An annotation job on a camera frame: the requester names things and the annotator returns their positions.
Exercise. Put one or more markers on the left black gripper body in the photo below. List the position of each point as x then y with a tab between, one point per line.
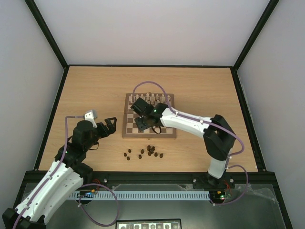
105	132

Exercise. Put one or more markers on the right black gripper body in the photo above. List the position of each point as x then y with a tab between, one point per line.
142	122

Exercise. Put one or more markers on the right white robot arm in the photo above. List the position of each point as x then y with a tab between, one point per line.
217	134

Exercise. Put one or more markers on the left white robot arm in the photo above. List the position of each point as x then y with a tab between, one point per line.
66	174

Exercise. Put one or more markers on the wooden chess board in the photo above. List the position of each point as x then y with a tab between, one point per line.
130	129

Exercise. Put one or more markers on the white chess pieces row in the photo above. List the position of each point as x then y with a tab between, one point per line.
150	98

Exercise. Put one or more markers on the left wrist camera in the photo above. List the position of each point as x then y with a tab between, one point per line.
90	115

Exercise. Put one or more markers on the white slotted cable duct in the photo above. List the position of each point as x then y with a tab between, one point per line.
142	195

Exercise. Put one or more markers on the black aluminium frame rail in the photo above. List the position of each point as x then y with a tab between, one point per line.
196	179

